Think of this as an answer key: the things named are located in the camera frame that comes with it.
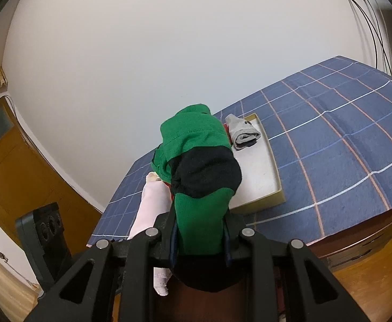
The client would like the grey sock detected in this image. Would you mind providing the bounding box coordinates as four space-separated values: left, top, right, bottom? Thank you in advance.
224 114 262 151

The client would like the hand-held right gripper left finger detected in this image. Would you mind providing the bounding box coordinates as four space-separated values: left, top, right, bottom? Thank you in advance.
25 213 178 322

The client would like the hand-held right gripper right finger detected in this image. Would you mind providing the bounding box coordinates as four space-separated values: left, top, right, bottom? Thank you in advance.
223 215 357 322

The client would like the shallow gold cardboard box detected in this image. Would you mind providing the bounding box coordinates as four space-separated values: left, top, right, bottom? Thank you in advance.
230 113 286 214

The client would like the green and black sock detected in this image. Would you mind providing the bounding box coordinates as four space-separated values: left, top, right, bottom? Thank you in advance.
151 104 250 292

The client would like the pale pink sock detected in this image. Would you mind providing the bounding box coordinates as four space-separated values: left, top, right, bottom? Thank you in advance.
127 173 175 297

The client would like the blue plaid tablecloth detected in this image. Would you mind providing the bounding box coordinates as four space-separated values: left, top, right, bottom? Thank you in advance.
87 56 392 247

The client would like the black cable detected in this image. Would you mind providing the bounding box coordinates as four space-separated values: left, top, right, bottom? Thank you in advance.
348 0 379 70
352 0 391 74

